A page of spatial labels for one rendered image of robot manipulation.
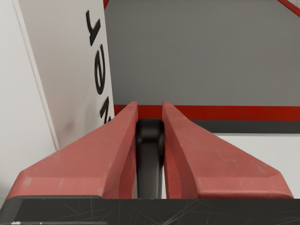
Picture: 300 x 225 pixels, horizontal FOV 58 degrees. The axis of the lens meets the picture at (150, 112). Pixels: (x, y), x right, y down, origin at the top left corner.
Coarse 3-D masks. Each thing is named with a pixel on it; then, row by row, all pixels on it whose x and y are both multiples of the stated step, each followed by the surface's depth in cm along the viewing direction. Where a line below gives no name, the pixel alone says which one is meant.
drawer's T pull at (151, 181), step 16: (144, 128) 11; (160, 128) 11; (144, 144) 11; (160, 144) 11; (144, 160) 12; (160, 160) 12; (144, 176) 12; (160, 176) 12; (144, 192) 13; (160, 192) 13
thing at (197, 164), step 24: (168, 120) 10; (168, 144) 12; (192, 144) 7; (216, 144) 7; (168, 168) 11; (192, 168) 6; (216, 168) 6; (240, 168) 6; (264, 168) 6; (168, 192) 11; (192, 192) 6; (216, 192) 5; (240, 192) 5; (264, 192) 5; (288, 192) 5
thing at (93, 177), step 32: (128, 128) 9; (64, 160) 6; (96, 160) 6; (128, 160) 11; (32, 192) 5; (64, 192) 5; (96, 192) 5; (128, 192) 11; (0, 224) 5; (32, 224) 5; (64, 224) 5; (96, 224) 5; (128, 224) 5; (160, 224) 5; (192, 224) 5; (224, 224) 5; (256, 224) 5; (288, 224) 5
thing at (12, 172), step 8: (0, 136) 21; (0, 144) 22; (0, 152) 22; (8, 152) 22; (0, 160) 23; (8, 160) 23; (0, 168) 23; (8, 168) 23; (16, 168) 23; (0, 176) 24; (8, 176) 24; (16, 176) 24; (0, 184) 25; (8, 184) 25; (0, 192) 26; (8, 192) 26; (0, 200) 26; (0, 208) 25
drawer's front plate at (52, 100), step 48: (0, 0) 6; (48, 0) 8; (96, 0) 15; (0, 48) 7; (48, 48) 8; (96, 48) 15; (0, 96) 8; (48, 96) 8; (96, 96) 15; (48, 144) 9
